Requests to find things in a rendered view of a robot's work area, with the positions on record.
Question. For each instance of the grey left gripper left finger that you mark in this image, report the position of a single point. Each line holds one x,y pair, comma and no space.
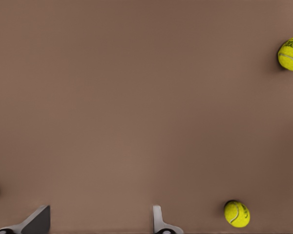
36,220

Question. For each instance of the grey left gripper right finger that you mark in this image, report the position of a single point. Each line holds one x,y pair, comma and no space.
158,219

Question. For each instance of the yellow tennis ball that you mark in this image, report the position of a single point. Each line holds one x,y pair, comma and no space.
236,214
291,53

